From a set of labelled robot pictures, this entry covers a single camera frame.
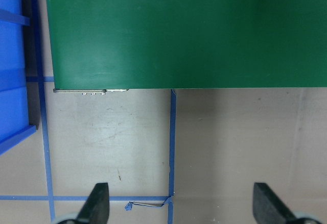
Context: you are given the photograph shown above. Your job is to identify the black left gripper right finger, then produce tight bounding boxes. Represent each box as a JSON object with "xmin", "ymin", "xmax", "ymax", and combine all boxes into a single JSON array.
[{"xmin": 252, "ymin": 183, "xmax": 297, "ymax": 223}]

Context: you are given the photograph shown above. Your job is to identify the blue source bin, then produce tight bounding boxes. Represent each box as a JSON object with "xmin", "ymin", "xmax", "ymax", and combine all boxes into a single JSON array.
[{"xmin": 1, "ymin": 0, "xmax": 36, "ymax": 154}]

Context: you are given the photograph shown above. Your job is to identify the green conveyor belt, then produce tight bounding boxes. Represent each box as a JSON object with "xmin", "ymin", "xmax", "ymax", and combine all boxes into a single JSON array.
[{"xmin": 46, "ymin": 0, "xmax": 326, "ymax": 91}]

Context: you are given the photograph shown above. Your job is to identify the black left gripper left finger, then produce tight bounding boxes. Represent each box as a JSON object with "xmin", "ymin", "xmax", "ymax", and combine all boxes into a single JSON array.
[{"xmin": 76, "ymin": 183, "xmax": 109, "ymax": 223}]

